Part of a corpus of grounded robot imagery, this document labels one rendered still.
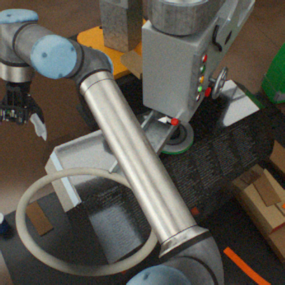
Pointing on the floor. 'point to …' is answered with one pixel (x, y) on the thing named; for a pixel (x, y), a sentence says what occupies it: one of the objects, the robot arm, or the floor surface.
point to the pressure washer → (275, 78)
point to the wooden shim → (38, 218)
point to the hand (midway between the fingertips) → (19, 136)
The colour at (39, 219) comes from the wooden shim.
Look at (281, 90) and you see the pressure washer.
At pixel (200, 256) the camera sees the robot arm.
